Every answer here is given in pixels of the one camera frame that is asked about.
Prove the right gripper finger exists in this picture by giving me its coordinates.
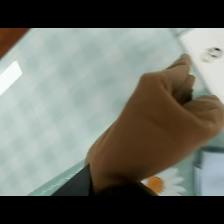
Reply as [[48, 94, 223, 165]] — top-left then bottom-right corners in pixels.
[[49, 164, 95, 197]]

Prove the brown T-shirt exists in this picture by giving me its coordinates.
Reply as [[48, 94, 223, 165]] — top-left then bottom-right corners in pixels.
[[84, 53, 224, 197]]

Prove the light blue garment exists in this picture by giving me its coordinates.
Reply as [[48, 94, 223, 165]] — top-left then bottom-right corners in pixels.
[[193, 149, 224, 197]]

